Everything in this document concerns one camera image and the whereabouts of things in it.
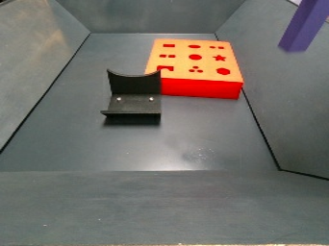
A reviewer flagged purple rectangular block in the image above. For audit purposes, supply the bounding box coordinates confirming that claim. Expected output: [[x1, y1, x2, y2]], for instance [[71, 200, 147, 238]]
[[280, 0, 329, 52]]

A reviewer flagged orange shape sorting board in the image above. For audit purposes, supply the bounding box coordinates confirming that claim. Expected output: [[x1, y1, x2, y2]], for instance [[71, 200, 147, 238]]
[[146, 38, 245, 99]]

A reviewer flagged black curved bracket stand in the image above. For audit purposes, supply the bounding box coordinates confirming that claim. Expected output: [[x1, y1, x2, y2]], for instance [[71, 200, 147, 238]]
[[100, 70, 162, 125]]

